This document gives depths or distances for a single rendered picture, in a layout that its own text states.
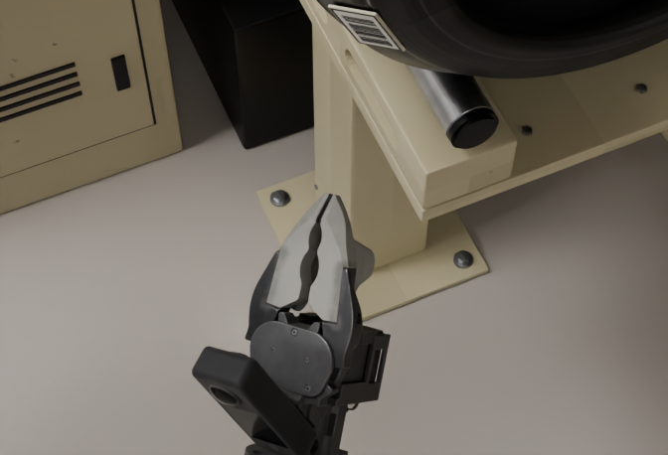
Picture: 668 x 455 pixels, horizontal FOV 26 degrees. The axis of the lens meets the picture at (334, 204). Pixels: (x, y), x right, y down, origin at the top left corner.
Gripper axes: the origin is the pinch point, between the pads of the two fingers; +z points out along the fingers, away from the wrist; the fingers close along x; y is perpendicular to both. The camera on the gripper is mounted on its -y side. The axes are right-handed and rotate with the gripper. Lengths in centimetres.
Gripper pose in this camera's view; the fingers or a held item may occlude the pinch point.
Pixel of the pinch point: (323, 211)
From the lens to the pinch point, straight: 105.3
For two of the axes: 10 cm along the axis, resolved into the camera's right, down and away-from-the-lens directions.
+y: 5.3, 0.4, 8.5
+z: 1.9, -9.8, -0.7
